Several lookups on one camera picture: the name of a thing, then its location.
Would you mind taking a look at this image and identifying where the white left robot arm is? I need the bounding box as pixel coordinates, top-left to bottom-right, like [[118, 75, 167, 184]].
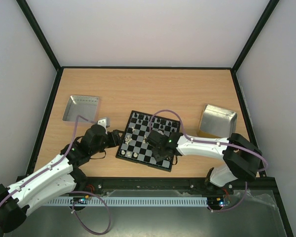
[[0, 124, 123, 233]]

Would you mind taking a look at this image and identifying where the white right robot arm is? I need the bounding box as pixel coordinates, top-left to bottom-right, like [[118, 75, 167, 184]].
[[146, 130, 262, 194]]

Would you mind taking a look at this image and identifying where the black silver chess board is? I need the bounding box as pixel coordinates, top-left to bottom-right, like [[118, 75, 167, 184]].
[[116, 110, 181, 172]]

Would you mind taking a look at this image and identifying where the pink metal tin box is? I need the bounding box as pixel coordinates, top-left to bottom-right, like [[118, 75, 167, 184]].
[[62, 95, 100, 122]]

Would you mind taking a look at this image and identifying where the yellow metal tin box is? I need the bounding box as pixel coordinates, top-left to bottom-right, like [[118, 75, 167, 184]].
[[197, 104, 237, 138]]

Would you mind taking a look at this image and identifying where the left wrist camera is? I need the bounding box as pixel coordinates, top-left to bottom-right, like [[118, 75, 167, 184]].
[[97, 117, 111, 128]]

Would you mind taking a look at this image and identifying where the black aluminium frame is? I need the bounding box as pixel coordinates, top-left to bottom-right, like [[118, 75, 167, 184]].
[[17, 0, 293, 237]]

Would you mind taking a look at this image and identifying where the light blue cable duct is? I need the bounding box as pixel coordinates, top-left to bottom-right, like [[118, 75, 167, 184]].
[[45, 197, 208, 207]]

